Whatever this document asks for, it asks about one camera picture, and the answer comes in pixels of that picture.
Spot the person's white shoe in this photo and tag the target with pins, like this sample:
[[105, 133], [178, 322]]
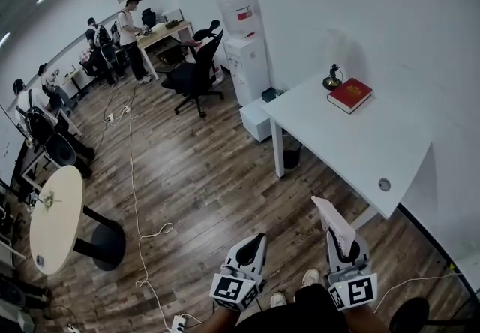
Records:
[[309, 278], [278, 299]]

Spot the red hardcover book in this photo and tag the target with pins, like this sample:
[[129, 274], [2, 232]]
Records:
[[350, 96]]

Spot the person's right forearm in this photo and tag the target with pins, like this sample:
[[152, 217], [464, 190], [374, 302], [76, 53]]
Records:
[[365, 320]]

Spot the person's right white shoe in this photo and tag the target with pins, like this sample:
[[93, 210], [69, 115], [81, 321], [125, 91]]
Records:
[[309, 278]]

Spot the dark green box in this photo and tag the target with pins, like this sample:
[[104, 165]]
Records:
[[269, 94]]

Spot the black waste bin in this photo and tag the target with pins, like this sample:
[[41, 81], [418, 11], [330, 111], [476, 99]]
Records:
[[292, 157]]

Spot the person's black clothing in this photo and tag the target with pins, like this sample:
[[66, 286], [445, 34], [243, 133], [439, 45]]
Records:
[[296, 311]]

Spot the clear water bottle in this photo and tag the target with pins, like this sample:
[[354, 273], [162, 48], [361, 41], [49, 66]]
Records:
[[238, 11]]

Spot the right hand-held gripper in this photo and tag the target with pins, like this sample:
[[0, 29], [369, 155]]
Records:
[[356, 290]]

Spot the white shade table lamp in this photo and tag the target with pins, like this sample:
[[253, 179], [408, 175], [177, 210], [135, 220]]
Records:
[[332, 80]]

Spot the wooden desk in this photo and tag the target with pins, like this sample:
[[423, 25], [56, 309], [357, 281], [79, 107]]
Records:
[[165, 33]]

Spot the white water dispenser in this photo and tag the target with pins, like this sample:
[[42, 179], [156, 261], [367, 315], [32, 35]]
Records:
[[249, 71]]

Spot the black round stand base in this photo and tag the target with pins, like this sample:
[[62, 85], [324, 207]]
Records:
[[410, 314]]

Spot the black office chair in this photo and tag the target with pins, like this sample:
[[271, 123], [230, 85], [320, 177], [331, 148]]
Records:
[[149, 17], [197, 72]]

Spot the round beige table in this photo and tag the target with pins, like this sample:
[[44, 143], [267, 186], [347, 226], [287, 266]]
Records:
[[56, 219]]

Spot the person's left white shoe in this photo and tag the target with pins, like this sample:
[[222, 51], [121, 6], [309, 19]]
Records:
[[278, 299]]

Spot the person's left forearm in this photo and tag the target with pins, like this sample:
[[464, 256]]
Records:
[[221, 320]]

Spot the white drawer cabinet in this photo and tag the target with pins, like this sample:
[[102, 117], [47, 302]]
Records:
[[255, 121]]

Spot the white calculator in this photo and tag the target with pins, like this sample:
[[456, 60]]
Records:
[[335, 221]]

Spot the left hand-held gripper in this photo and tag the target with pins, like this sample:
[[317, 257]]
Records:
[[232, 288]]

